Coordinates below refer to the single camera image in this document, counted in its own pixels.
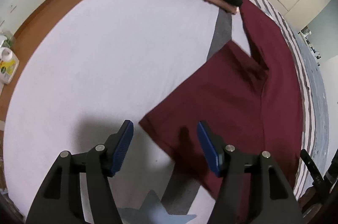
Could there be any maroon t-shirt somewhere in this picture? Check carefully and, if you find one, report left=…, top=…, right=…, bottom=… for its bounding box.
left=138, top=0, right=304, bottom=224

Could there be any white nightstand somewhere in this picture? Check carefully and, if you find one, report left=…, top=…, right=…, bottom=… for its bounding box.
left=298, top=26, right=321, bottom=66

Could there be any white detergent bottle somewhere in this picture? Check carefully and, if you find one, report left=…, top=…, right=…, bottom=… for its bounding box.
left=0, top=47, right=19, bottom=84

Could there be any striped bed sheet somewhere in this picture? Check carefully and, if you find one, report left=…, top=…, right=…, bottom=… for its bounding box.
left=2, top=0, right=331, bottom=224

